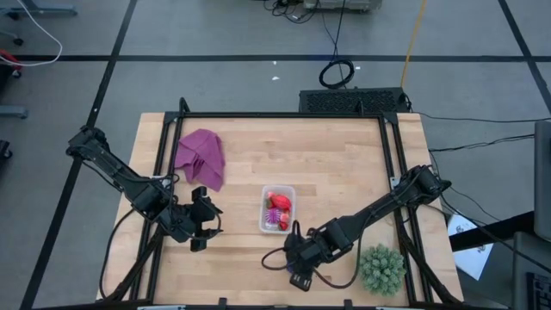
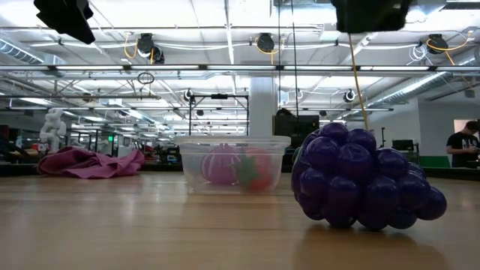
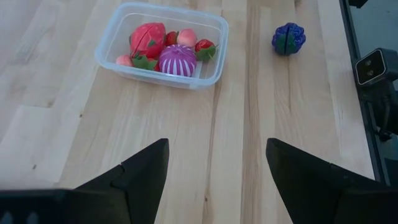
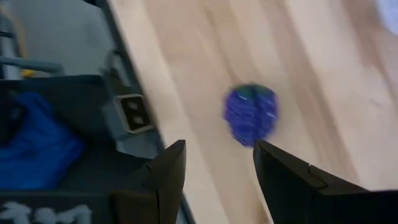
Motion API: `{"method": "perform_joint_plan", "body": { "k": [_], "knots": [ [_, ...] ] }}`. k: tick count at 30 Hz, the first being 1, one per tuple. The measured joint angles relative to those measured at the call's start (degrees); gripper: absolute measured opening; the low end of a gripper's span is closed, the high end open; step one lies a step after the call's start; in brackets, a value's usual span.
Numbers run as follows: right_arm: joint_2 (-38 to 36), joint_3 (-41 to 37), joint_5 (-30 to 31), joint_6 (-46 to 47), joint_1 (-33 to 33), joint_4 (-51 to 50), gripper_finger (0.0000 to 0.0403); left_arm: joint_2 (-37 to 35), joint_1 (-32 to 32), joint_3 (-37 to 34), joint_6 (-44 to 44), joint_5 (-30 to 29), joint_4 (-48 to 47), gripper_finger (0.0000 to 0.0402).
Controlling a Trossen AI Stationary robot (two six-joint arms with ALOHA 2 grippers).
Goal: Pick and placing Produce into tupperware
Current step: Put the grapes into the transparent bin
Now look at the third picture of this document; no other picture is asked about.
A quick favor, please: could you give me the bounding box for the purple toy grape bunch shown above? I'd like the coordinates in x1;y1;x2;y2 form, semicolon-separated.
271;22;307;57

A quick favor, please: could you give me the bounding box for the black table edge rail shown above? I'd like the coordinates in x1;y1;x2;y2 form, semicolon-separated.
338;0;391;187

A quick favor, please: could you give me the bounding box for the purple white striped toy onion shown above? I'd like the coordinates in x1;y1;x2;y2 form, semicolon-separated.
158;44;198;78

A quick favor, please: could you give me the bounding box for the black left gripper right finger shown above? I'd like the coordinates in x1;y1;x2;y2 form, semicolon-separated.
265;138;398;224

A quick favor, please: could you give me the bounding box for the black table-level camera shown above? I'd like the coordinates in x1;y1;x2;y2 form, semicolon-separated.
354;47;398;86

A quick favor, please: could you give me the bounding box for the clear plastic tupperware container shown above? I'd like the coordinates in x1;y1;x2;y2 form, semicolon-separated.
94;1;230;91

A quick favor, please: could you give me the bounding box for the red toy bell pepper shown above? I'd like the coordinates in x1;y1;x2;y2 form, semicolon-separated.
129;22;167;59

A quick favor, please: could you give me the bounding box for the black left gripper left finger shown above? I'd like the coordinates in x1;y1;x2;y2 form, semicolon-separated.
73;138;170;224

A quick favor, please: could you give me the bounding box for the pink toy peach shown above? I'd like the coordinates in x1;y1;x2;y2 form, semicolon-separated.
177;28;198;49
115;54;134;67

